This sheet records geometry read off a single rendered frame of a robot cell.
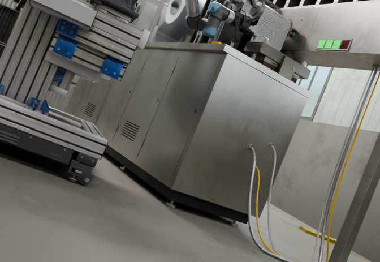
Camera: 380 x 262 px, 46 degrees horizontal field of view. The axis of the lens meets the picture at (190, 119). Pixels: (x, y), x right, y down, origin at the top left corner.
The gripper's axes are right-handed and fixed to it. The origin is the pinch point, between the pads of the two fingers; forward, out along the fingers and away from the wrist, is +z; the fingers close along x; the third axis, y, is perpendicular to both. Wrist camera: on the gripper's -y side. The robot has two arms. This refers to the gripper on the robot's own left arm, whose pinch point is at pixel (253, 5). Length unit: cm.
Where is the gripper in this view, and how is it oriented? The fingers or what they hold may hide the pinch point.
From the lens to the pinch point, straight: 280.3
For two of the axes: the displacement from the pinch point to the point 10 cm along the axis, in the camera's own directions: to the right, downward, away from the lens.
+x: -4.7, -1.6, 8.7
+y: 8.0, -4.9, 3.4
